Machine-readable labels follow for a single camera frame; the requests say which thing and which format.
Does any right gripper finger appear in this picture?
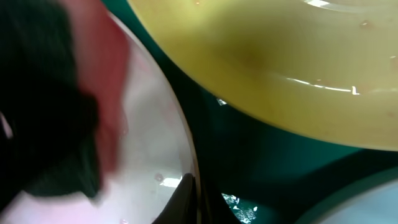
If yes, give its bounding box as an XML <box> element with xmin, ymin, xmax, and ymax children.
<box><xmin>153</xmin><ymin>173</ymin><xmax>239</xmax><ymax>224</ymax></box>

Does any white pink plate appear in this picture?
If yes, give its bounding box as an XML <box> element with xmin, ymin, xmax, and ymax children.
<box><xmin>1</xmin><ymin>19</ymin><xmax>198</xmax><ymax>224</ymax></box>

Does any red green sponge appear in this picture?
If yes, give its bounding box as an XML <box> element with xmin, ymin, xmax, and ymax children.
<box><xmin>1</xmin><ymin>0</ymin><xmax>129</xmax><ymax>210</ymax></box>

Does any teal plastic tray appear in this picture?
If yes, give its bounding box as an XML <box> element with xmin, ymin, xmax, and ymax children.
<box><xmin>105</xmin><ymin>0</ymin><xmax>397</xmax><ymax>223</ymax></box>

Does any light blue plate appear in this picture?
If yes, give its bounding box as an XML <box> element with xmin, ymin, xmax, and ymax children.
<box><xmin>295</xmin><ymin>167</ymin><xmax>397</xmax><ymax>224</ymax></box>

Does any yellow-green plate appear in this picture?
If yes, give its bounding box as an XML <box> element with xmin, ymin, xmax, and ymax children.
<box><xmin>130</xmin><ymin>0</ymin><xmax>397</xmax><ymax>151</ymax></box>

